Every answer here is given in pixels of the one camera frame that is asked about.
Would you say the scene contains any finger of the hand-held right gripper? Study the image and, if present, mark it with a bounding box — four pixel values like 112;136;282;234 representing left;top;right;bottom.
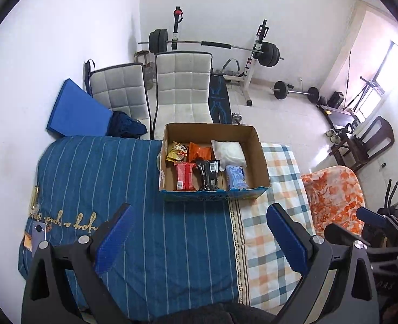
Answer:
324;223;377;255
356;207;398;245

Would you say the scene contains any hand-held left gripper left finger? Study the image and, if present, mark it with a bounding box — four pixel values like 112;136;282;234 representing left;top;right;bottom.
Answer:
21;203;137;324

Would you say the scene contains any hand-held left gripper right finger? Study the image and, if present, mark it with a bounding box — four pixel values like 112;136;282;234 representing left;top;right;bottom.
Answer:
266;203;380;324

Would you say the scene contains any blue tissue pack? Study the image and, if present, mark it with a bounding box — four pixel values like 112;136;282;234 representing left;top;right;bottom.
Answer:
226;165;248;190

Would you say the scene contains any cardboard box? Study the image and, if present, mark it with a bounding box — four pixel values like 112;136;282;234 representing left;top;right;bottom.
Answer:
158;123;271;202

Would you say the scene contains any red snack packet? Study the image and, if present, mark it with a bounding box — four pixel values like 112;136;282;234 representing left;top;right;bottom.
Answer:
173;161;199;191

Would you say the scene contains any black snack packet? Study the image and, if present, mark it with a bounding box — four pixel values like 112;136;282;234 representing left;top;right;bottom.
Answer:
196;160;221;191

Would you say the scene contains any white soft plastic bag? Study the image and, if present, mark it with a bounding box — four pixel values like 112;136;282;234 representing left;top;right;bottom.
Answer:
211;139;247;167

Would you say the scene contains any yellow panda snack packet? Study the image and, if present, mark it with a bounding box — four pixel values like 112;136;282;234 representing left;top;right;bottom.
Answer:
166;141;189;163

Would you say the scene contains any orange snack packet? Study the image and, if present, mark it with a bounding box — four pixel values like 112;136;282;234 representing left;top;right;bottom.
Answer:
188;142;213;163

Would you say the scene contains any orange floral blanket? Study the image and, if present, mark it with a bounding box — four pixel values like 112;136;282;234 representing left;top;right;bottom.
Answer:
301;165;366;240

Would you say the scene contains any plaid bedsheet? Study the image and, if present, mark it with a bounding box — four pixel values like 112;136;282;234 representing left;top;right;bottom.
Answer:
229;142;316;313

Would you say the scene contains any blue striped bedsheet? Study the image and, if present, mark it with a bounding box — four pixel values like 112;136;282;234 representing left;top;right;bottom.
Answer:
18;137;240;318

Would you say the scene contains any smartphone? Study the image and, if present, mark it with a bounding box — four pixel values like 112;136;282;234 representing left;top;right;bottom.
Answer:
32;222;47;254

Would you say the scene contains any dark wooden chair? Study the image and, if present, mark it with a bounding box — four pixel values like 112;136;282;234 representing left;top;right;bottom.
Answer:
329;116;395;173

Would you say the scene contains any dark blue cloth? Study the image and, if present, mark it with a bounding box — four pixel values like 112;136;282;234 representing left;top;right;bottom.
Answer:
106;111;148;139

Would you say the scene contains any black speaker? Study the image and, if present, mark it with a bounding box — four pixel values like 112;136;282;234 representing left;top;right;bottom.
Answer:
327;91;345;109

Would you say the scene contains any black tripod stand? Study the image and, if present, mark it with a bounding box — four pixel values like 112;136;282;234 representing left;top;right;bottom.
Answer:
352;77;385;112

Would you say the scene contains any blue foam mat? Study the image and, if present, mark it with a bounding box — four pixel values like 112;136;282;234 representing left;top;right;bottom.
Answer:
47;78;113;138

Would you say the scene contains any white padded chair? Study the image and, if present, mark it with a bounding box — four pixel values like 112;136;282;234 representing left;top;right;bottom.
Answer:
152;51;215;140
89;62;151;139

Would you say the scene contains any small barbell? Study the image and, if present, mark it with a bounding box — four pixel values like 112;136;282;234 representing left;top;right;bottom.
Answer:
271;81;320;103

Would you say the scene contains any black weight bench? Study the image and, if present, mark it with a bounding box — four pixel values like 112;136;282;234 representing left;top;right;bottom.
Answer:
208;74;232;124

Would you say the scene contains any white barbell rack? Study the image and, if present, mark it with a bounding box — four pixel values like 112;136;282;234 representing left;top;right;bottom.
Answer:
171;6;270;107

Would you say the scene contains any barbell with black plates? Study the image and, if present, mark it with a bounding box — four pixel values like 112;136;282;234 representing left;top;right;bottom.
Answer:
139;29;285;67

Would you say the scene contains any black strap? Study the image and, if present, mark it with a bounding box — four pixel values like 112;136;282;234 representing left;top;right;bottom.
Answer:
83;59;95;95

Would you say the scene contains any grey handle attachment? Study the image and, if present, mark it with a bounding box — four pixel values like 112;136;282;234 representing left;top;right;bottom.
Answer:
222;58;242;75

